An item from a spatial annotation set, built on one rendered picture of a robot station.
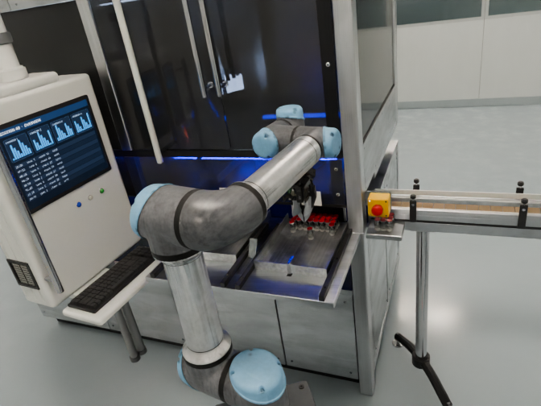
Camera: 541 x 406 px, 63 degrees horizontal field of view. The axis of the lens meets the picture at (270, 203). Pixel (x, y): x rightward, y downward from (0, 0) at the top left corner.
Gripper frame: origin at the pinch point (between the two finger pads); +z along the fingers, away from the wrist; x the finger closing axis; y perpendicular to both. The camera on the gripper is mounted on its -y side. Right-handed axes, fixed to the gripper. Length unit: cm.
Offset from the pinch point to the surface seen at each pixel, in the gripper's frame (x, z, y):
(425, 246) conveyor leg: 33, 35, -41
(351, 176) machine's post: 9.1, -1.7, -26.3
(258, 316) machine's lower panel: -39, 71, -26
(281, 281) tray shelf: -8.4, 21.6, 6.7
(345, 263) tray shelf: 10.0, 21.5, -7.1
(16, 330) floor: -213, 110, -18
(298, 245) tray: -9.5, 21.3, -14.8
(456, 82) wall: 39, 78, -486
